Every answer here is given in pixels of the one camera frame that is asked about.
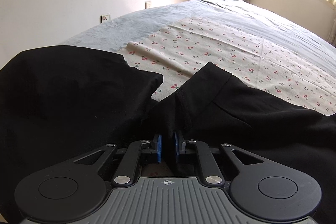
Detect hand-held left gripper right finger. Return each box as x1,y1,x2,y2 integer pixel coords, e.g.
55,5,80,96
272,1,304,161
174,131,271,186

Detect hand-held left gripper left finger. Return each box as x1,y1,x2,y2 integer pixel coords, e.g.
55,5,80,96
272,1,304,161
66,133,163,187

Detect black pants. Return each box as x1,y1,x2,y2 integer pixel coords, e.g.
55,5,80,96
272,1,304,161
0,46,336,224

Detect cherry print sheet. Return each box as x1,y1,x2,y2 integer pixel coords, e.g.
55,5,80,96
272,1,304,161
123,16,336,117

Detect bed with light blue sheet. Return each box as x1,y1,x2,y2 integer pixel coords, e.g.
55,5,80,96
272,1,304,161
56,0,336,119

